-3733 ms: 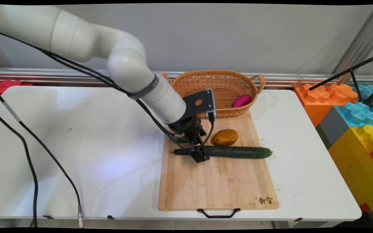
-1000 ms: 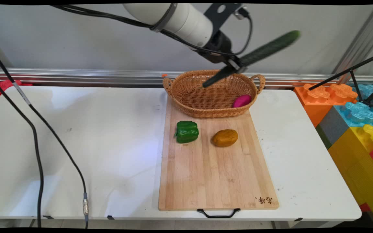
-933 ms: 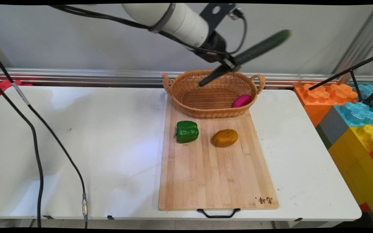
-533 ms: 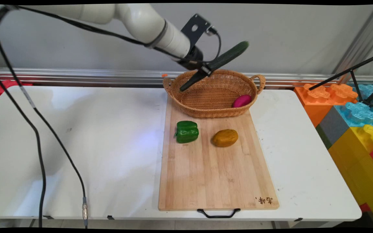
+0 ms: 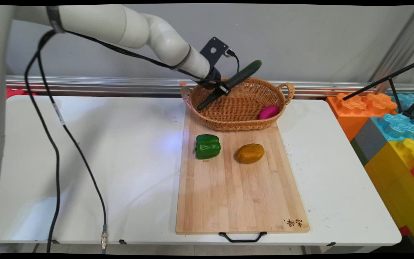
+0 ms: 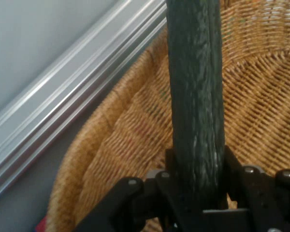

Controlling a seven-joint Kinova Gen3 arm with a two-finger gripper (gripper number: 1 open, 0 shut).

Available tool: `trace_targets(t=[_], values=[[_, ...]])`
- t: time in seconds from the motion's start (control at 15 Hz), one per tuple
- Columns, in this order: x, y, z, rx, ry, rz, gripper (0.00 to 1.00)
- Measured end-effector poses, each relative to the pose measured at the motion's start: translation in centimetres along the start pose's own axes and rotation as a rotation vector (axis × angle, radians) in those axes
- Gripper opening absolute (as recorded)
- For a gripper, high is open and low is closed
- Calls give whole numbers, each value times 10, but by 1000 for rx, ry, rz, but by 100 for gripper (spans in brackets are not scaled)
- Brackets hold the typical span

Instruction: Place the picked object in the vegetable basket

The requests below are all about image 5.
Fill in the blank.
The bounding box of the magenta sweet potato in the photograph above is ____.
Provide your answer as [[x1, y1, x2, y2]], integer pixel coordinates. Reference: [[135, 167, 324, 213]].
[[258, 105, 280, 120]]

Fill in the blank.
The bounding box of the black cable with metal connector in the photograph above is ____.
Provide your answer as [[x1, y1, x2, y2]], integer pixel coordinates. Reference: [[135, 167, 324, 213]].
[[36, 34, 109, 254]]

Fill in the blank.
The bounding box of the red foam puzzle piece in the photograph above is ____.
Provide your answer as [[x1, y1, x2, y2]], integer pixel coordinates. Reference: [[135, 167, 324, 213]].
[[6, 88, 26, 100]]

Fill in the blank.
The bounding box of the brown potato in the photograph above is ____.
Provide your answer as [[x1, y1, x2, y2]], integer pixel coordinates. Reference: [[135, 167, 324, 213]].
[[235, 143, 265, 164]]

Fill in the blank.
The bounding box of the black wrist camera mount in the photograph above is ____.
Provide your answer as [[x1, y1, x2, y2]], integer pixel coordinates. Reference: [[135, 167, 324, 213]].
[[200, 37, 230, 67]]

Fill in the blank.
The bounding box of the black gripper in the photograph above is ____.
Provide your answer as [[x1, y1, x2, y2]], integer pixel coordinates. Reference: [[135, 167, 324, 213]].
[[197, 66, 235, 96]]

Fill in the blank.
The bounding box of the aluminium diagonal post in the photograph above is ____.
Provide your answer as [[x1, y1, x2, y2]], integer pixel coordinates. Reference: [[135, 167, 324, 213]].
[[369, 5, 414, 94]]

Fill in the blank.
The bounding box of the long green cucumber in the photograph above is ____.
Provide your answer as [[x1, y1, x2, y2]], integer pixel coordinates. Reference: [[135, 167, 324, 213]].
[[197, 60, 262, 110]]

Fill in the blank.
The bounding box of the thick black cable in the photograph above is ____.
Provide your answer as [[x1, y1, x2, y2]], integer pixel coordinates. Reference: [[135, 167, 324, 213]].
[[24, 31, 61, 253]]

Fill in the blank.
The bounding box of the blue foam block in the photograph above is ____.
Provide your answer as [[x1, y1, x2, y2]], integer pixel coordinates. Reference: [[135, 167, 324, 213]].
[[371, 94, 414, 142]]

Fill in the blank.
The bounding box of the orange foam block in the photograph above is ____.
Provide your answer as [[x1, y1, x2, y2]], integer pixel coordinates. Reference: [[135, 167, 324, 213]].
[[326, 92, 398, 141]]

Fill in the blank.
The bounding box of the black tripod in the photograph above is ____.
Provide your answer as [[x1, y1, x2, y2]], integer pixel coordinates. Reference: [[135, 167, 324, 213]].
[[342, 57, 414, 141]]

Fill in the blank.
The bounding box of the black cable strap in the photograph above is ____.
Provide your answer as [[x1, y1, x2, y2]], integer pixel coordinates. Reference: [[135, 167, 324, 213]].
[[171, 44, 193, 71], [46, 6, 66, 34]]

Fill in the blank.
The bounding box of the aluminium rail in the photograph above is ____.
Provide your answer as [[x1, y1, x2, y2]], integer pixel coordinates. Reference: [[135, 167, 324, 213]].
[[6, 75, 414, 98]]

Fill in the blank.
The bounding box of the green bell pepper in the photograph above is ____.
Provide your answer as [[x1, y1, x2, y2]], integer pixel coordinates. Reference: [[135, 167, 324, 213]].
[[193, 134, 221, 160]]

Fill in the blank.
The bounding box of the grey foam block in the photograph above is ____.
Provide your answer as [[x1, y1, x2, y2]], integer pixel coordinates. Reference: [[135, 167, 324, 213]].
[[350, 119, 389, 166]]

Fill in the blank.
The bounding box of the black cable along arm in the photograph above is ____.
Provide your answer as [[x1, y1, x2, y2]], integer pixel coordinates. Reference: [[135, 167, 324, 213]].
[[54, 30, 240, 87]]

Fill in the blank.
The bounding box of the woven wicker basket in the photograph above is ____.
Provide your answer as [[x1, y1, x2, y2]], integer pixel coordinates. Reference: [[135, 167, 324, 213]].
[[180, 77, 295, 132]]

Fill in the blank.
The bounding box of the wooden cutting board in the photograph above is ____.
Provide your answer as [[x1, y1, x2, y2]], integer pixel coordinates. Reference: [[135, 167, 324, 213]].
[[175, 106, 311, 235]]

